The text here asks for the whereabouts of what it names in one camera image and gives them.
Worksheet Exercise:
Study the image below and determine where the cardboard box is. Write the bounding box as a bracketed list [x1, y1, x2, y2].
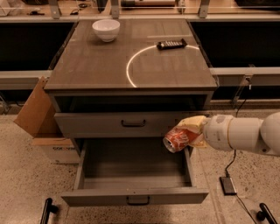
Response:
[14, 77, 80, 164]

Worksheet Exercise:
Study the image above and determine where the closed top drawer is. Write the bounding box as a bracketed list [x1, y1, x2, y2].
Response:
[54, 111, 198, 138]

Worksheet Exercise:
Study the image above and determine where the black left base handle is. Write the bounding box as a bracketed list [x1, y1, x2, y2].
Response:
[40, 198, 59, 224]

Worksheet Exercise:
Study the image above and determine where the black power cable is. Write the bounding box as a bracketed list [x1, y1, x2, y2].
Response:
[224, 99, 257, 224]

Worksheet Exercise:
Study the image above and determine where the open middle drawer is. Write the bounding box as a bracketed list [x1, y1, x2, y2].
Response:
[61, 137, 208, 207]

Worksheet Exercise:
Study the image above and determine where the white ceramic bowl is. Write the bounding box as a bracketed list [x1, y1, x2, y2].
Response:
[92, 19, 120, 42]

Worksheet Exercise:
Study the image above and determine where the red coke can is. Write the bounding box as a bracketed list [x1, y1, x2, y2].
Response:
[163, 127, 199, 153]

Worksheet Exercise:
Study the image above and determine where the grey drawer cabinet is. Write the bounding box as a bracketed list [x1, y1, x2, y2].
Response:
[43, 18, 219, 207]

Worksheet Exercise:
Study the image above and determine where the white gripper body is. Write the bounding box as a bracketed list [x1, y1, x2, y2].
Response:
[203, 115, 234, 151]

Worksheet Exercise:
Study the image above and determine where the black power adapter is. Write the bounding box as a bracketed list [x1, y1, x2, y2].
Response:
[220, 177, 237, 195]

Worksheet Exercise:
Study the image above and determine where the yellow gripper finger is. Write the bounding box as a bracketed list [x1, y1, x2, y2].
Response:
[178, 115, 207, 134]
[189, 134, 208, 149]

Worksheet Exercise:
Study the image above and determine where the black right base handle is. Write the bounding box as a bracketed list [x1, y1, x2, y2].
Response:
[256, 203, 278, 224]

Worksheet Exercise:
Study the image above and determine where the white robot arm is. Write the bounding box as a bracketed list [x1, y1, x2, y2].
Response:
[178, 112, 280, 156]

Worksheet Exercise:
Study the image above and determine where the black base handle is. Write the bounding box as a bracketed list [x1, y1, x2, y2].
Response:
[40, 198, 59, 224]
[256, 203, 278, 224]

